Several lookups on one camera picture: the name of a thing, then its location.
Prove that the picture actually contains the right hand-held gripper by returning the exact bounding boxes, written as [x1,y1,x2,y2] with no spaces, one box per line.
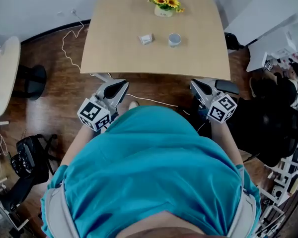
[190,78,238,124]

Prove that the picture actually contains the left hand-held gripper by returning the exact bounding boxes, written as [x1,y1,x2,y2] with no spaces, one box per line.
[76,79,130,133]

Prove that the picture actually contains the white cup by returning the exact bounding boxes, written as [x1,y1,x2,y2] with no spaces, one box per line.
[168,32,182,48]

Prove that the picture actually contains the small white box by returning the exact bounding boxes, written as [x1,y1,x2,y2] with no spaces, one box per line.
[138,33,155,46]

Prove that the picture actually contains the person's right forearm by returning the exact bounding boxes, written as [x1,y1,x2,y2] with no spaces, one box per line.
[210,119,244,166]

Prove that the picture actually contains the person's left forearm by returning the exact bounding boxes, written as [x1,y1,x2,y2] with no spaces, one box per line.
[60,125,95,167]

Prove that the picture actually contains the white table leg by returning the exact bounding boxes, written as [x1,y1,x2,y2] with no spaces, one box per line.
[90,72,113,83]

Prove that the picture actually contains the black bin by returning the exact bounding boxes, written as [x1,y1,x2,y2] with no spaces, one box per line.
[224,32,245,51]

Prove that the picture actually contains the black office chair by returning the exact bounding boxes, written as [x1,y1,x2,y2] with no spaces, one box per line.
[215,79,298,168]

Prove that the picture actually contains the person's teal shirt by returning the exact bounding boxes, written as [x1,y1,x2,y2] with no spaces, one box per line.
[41,105,262,238]

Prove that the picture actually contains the black round table base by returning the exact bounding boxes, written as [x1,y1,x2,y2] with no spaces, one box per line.
[11,64,47,101]

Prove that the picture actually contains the sunflowers in white pot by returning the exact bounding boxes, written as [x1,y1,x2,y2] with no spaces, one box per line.
[147,0,185,18]

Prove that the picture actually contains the white desk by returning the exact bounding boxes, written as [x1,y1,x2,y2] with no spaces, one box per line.
[224,0,298,72]

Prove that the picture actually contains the round white side table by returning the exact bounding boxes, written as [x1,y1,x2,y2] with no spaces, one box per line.
[0,35,21,118]

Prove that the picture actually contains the white metal shelf rack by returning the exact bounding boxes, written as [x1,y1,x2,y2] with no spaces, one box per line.
[257,113,298,238]

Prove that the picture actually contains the person's neck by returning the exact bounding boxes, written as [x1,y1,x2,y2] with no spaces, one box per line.
[119,211,229,238]

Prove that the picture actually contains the white floor cable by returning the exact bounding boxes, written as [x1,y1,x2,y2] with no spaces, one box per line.
[61,8,191,115]

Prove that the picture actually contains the grey right harness strap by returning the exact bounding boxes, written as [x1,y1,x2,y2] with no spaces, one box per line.
[225,165,258,238]

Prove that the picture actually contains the grey harness strap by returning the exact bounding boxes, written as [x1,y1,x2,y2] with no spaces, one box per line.
[225,165,258,238]
[43,182,80,238]

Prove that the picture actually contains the grey left harness strap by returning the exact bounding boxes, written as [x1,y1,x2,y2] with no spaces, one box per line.
[43,182,80,238]

